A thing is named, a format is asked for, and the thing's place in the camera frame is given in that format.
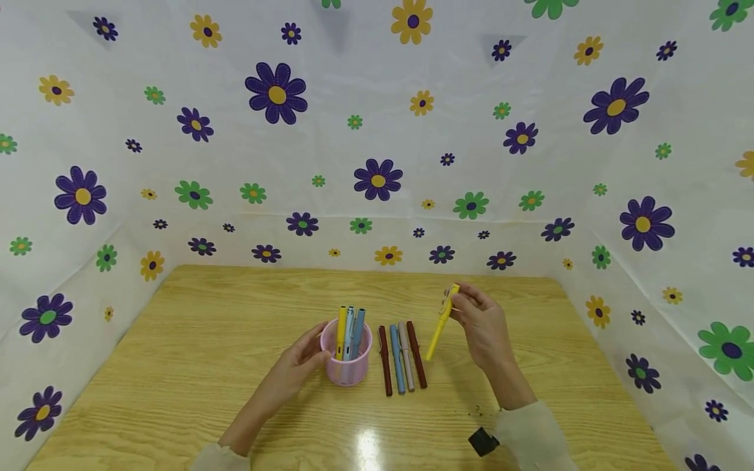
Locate beige pen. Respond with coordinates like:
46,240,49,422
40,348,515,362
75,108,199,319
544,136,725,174
398,321,416,393

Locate person's left forearm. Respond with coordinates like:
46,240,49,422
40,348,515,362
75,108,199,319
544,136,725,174
189,386,295,471

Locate grey blue pen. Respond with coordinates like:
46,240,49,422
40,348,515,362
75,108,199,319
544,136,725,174
350,308,367,361

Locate person's right hand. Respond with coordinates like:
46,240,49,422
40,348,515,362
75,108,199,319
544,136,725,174
449,283,510,375

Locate black wrist band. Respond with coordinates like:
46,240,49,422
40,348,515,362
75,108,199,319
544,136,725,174
468,427,501,457

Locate person's right forearm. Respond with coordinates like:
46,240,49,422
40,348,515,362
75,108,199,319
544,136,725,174
488,357,581,471

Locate dark red pen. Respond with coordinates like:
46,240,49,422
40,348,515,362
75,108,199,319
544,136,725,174
406,321,428,389
377,326,394,397

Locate pink pen cup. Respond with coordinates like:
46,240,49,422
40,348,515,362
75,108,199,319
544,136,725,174
319,319,373,387

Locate person's left hand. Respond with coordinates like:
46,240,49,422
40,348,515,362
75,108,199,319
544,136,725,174
263,321,333,404

